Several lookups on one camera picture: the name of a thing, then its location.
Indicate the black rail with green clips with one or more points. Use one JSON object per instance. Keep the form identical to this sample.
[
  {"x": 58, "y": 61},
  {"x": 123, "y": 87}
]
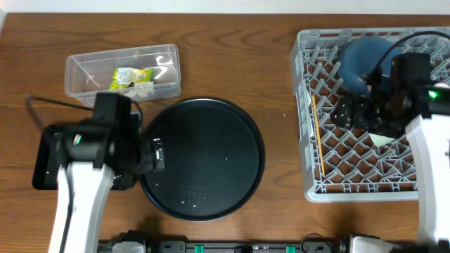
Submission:
[{"x": 137, "y": 241}]

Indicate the rectangular black tray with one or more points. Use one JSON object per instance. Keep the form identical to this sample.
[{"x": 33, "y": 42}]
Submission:
[{"x": 45, "y": 169}]

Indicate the grey plastic dishwasher rack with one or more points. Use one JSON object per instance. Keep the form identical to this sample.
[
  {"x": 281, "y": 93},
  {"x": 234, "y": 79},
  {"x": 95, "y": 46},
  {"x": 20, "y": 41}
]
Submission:
[{"x": 355, "y": 169}]

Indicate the yellow green snack wrapper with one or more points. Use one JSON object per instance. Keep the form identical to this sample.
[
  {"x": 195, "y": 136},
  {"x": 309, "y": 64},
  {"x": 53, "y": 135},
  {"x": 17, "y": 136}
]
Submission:
[{"x": 124, "y": 77}]

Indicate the round black serving tray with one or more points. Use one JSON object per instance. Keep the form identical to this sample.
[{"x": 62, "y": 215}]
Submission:
[{"x": 213, "y": 156}]

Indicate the pale pink cup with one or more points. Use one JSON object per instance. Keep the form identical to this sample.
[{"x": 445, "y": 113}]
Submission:
[{"x": 442, "y": 85}]

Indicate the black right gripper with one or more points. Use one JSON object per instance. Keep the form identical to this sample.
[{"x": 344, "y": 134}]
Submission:
[{"x": 359, "y": 118}]

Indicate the mint green bowl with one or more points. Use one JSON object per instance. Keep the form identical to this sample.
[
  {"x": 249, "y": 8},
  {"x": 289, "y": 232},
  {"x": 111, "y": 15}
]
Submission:
[{"x": 379, "y": 140}]

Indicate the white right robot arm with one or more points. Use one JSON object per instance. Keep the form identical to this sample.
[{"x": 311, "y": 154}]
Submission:
[{"x": 429, "y": 143}]

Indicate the blue plate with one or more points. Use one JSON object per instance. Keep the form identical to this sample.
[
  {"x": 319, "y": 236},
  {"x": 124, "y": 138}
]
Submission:
[{"x": 358, "y": 59}]

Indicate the wooden chopstick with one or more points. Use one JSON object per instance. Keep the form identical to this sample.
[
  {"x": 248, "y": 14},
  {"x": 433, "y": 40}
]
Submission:
[{"x": 316, "y": 121}]

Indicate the clear plastic waste bin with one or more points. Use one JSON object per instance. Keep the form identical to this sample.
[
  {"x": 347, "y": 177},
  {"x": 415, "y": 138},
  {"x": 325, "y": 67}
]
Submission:
[{"x": 89, "y": 73}]

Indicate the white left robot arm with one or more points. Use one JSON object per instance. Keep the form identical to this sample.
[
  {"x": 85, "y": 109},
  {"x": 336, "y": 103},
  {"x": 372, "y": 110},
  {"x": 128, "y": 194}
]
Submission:
[{"x": 82, "y": 194}]

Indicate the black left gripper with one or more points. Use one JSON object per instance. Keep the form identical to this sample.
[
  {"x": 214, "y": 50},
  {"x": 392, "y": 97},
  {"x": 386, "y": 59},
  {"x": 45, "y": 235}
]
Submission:
[{"x": 148, "y": 159}]

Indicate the crumpled white tissue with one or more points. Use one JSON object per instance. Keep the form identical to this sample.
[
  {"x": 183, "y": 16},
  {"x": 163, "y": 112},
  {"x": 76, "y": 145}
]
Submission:
[{"x": 142, "y": 89}]

